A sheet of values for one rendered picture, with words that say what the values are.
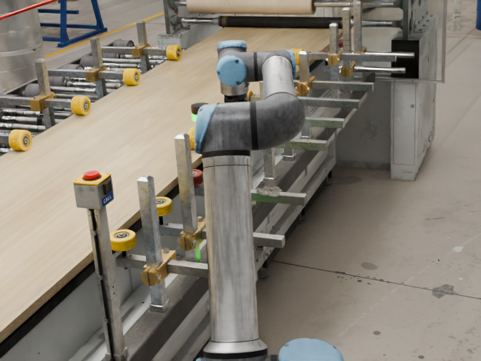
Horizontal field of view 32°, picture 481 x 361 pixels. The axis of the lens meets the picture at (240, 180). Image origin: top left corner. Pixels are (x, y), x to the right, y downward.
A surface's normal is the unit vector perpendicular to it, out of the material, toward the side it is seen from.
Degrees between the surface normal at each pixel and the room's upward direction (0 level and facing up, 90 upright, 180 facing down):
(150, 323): 0
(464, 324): 0
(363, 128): 90
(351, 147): 90
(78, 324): 90
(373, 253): 0
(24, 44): 90
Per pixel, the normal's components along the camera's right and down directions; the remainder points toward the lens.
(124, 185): -0.06, -0.92
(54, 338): 0.93, 0.08
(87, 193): -0.36, 0.37
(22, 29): 0.69, 0.23
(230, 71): -0.11, 0.38
